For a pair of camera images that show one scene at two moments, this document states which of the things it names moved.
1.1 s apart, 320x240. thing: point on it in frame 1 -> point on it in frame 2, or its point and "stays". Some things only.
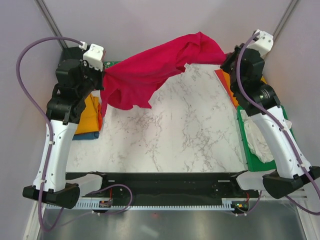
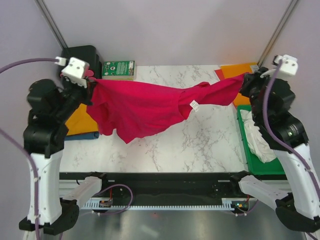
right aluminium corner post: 283,19 stays
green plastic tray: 253,164 stays
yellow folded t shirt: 88,121 stays
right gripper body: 227,63 -> 250,87
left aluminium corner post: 51,23 stays
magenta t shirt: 132,82 -> 130,110
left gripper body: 94,77 -> 78,92
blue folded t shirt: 89,135 stays
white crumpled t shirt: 259,144 stays
